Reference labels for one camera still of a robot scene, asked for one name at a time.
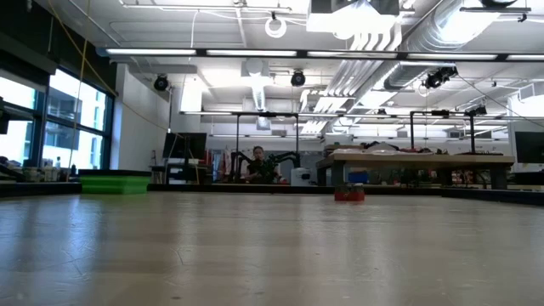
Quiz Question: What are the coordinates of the pile of clothes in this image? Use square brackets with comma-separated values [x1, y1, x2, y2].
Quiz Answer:
[331, 141, 447, 155]

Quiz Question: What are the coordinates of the black metal station frame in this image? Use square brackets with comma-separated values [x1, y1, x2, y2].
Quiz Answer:
[409, 109, 478, 156]
[235, 111, 300, 184]

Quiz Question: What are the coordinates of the person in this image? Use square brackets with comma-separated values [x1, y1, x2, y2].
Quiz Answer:
[245, 145, 281, 184]

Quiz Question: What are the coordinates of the black table edge rail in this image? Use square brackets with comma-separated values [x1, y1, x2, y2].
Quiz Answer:
[0, 181, 544, 207]

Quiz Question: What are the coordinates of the black ceiling camera cluster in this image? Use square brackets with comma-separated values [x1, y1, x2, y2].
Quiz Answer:
[422, 66, 459, 90]

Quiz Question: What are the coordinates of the black computer monitor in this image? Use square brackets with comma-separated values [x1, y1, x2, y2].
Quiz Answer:
[513, 131, 544, 165]
[162, 132, 208, 161]

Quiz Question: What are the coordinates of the green bin with black lid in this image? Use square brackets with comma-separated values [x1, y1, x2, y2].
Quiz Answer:
[78, 169, 152, 196]

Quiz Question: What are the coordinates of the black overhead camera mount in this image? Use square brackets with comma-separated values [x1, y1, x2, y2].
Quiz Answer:
[460, 0, 532, 13]

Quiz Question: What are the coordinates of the white box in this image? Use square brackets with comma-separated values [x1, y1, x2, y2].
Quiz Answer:
[290, 167, 313, 187]

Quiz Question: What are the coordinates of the silver ventilation duct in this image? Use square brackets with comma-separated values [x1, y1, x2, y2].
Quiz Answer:
[399, 0, 484, 53]

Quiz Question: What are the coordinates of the red container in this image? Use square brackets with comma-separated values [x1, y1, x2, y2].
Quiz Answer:
[333, 183, 366, 202]

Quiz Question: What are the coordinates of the white ceiling vent unit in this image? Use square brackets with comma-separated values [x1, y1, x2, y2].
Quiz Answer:
[305, 0, 403, 35]

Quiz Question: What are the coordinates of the white coiled ceiling cable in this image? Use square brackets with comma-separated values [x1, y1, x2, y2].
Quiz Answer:
[264, 16, 288, 40]

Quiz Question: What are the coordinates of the large window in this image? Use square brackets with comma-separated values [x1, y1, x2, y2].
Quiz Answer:
[0, 67, 116, 171]

